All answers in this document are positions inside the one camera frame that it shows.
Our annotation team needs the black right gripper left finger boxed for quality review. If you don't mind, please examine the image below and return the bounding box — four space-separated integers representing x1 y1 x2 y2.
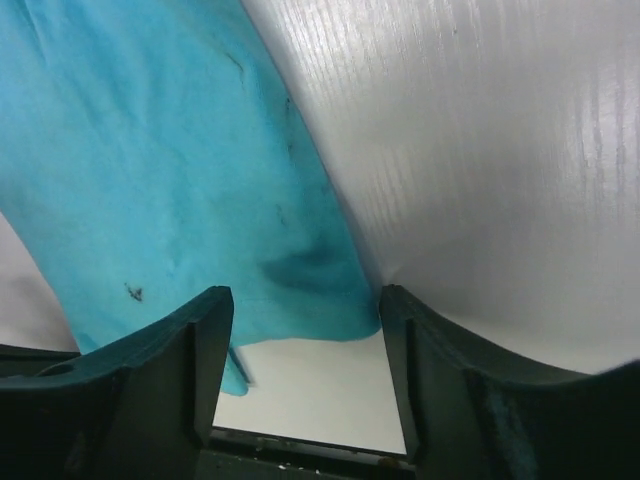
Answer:
1 287 234 479

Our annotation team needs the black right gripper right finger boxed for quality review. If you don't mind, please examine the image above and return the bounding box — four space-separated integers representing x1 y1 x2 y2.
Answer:
379 285 639 479

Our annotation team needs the turquoise t shirt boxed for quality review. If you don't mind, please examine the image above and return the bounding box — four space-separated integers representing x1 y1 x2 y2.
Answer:
0 0 381 399

